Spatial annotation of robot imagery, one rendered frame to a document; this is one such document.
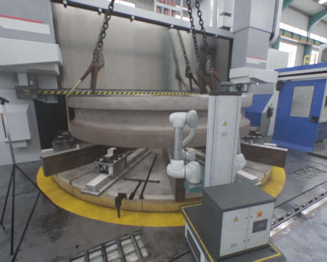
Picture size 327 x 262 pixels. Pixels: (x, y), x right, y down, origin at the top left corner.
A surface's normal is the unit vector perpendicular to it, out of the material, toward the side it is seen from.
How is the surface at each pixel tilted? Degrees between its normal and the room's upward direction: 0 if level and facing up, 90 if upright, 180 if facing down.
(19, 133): 90
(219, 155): 90
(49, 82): 90
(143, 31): 90
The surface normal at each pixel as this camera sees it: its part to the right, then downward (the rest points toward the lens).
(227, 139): 0.26, 0.19
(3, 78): 0.46, 0.18
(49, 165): 0.76, 0.13
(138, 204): -0.10, 0.20
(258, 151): -0.65, 0.15
